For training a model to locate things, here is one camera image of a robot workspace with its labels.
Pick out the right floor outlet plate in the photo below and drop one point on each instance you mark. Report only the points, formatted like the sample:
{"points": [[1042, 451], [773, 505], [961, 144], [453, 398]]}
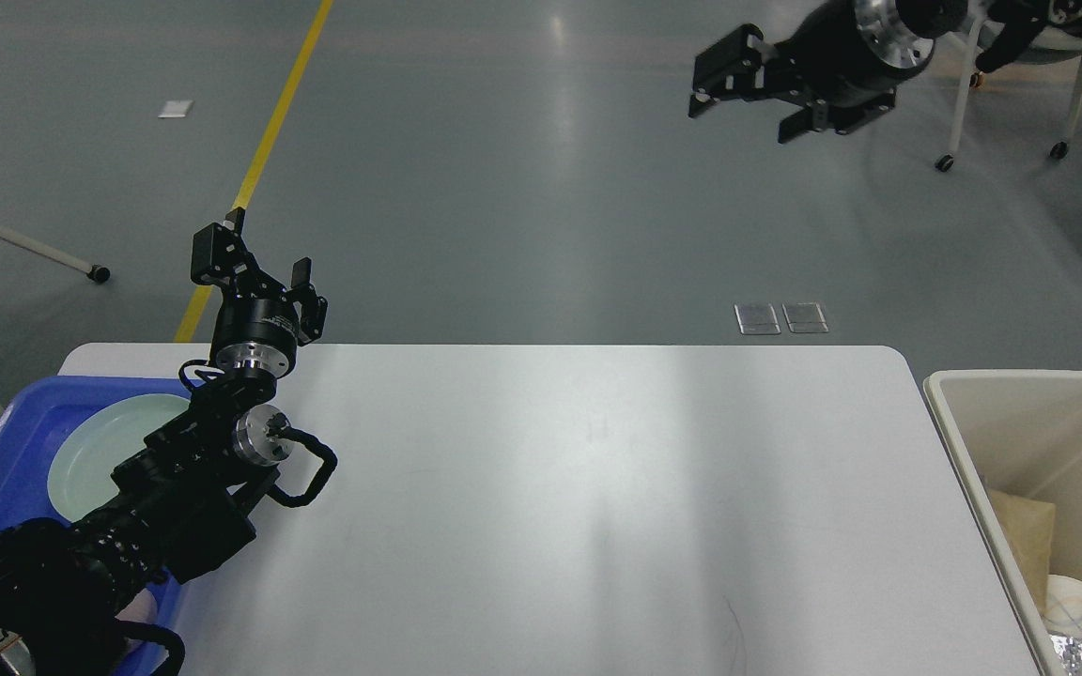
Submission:
{"points": [[805, 318]]}

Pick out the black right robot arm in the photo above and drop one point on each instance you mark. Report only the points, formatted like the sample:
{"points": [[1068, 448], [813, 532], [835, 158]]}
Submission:
{"points": [[947, 15]]}

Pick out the left floor outlet plate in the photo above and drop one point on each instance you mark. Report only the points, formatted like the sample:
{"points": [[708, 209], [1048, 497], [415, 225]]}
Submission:
{"points": [[757, 319]]}

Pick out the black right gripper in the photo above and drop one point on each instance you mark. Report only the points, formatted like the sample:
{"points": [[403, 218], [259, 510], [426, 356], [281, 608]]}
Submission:
{"points": [[851, 54]]}

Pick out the brown paper bag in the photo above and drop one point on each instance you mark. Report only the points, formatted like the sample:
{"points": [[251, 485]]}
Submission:
{"points": [[1029, 529]]}

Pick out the grey office chair right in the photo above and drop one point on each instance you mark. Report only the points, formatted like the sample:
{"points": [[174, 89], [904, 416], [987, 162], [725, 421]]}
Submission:
{"points": [[1031, 67]]}

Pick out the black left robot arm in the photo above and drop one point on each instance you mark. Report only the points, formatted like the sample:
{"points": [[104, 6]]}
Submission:
{"points": [[236, 450]]}

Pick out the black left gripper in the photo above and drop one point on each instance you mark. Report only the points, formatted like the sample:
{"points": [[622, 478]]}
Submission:
{"points": [[251, 331]]}

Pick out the blue plastic tray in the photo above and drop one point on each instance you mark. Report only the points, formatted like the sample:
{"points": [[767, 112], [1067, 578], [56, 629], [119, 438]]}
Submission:
{"points": [[62, 583]]}

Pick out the white paper bowl cup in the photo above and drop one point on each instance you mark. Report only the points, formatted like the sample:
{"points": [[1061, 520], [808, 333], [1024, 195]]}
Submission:
{"points": [[1062, 608]]}

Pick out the beige plastic bin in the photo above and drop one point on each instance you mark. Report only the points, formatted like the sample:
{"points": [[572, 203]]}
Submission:
{"points": [[1019, 432]]}

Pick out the floor outlet plate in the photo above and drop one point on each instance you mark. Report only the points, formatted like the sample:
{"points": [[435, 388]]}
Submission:
{"points": [[805, 318], [757, 319]]}

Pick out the light green plate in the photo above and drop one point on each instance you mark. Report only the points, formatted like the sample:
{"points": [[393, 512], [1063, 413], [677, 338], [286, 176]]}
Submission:
{"points": [[79, 477]]}

